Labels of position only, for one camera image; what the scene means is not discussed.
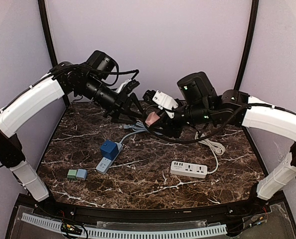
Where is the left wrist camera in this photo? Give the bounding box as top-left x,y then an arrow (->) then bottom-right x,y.
86,50 -> 119,80

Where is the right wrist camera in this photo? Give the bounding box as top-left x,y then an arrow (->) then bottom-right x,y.
143,90 -> 179,119

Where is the light blue plug adapter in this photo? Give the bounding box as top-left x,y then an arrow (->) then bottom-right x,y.
76,169 -> 88,181

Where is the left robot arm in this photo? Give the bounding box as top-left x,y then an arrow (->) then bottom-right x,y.
0,62 -> 143,202

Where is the black frame post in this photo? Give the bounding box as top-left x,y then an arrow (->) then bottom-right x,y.
37,0 -> 58,67
232,0 -> 259,93

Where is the right black frame post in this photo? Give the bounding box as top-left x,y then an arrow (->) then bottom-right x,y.
232,0 -> 259,93

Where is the blue cube socket adapter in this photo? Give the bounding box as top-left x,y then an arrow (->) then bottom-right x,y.
100,140 -> 119,160

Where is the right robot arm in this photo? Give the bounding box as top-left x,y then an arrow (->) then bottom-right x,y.
152,72 -> 296,201

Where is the grey slotted cable duct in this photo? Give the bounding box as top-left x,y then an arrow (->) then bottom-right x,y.
21,213 -> 228,239

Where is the green plug adapter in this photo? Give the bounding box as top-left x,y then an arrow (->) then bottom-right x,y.
66,169 -> 77,181

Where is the black front rail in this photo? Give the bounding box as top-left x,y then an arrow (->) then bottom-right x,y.
25,199 -> 264,225

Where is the pink plug adapter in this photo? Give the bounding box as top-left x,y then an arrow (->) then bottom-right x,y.
145,112 -> 160,127

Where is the left black frame post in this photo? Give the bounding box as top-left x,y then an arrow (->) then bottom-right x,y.
37,0 -> 58,67

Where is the light blue power strip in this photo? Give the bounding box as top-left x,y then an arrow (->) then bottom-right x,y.
96,143 -> 123,174

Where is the white power strip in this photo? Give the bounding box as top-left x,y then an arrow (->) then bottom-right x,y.
170,161 -> 208,179

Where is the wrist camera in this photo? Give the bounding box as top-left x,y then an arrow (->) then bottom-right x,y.
143,90 -> 179,119
86,50 -> 119,80

